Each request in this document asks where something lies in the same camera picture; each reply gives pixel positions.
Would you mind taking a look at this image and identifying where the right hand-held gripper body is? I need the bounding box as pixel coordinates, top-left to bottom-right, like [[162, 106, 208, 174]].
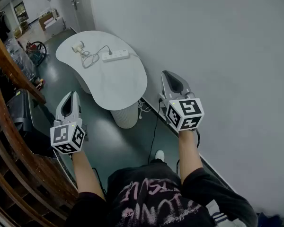
[[158, 92, 205, 133]]

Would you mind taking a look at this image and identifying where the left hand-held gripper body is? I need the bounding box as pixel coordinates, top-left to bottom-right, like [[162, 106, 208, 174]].
[[50, 117, 89, 155]]

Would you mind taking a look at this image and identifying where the white power strip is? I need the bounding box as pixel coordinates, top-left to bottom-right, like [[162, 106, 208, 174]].
[[101, 50, 130, 63]]

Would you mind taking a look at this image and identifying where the person's left forearm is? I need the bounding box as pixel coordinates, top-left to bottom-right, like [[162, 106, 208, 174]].
[[71, 148, 107, 201]]

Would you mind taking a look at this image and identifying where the person's right forearm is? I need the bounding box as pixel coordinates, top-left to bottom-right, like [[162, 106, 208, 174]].
[[177, 128, 204, 184]]

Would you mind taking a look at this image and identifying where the beige hair dryer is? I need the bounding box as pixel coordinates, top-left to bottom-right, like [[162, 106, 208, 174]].
[[71, 40, 85, 58]]

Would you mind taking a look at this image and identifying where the small red yellow object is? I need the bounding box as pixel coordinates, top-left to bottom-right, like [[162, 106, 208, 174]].
[[34, 76, 46, 90]]

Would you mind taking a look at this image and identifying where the black printer with grey lid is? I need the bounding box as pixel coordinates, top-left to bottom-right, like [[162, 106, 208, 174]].
[[6, 88, 53, 156]]

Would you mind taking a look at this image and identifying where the person's white shoe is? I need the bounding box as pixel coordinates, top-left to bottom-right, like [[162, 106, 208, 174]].
[[155, 149, 165, 162]]

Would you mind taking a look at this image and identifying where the white ribbed table leg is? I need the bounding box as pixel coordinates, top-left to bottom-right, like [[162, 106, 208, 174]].
[[110, 100, 139, 129]]

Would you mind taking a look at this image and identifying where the plastic-wrapped dark stack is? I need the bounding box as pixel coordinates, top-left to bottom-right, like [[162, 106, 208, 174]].
[[4, 36, 36, 80]]

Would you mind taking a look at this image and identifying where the white box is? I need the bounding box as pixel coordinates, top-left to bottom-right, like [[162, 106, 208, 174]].
[[44, 17, 64, 37]]

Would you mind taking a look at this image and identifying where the open cardboard box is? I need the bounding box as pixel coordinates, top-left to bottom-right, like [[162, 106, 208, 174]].
[[39, 9, 60, 32]]

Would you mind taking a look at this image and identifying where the person's black printed shirt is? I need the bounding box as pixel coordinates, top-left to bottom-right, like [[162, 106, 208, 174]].
[[65, 161, 259, 227]]

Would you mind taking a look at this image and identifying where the white door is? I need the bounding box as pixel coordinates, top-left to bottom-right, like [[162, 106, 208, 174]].
[[68, 0, 97, 34]]

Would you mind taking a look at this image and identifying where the black round-door machine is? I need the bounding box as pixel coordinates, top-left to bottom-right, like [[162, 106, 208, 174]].
[[0, 10, 13, 40]]

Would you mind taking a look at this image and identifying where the dark framed window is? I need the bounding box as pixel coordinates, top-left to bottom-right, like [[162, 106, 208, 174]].
[[13, 1, 29, 24]]

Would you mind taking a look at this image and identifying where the dark blue bag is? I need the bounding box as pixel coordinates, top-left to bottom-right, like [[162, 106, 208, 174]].
[[257, 211, 283, 227]]

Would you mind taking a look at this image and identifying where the black floor cable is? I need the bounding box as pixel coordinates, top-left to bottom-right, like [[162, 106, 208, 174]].
[[147, 99, 163, 164]]

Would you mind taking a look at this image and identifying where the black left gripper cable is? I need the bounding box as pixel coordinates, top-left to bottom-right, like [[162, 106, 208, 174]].
[[91, 166, 107, 196]]

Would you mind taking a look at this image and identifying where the grey plug and cord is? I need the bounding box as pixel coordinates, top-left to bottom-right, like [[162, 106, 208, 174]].
[[80, 45, 111, 70]]

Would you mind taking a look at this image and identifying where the black cable coil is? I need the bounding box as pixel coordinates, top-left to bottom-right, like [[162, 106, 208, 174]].
[[25, 40, 48, 68]]

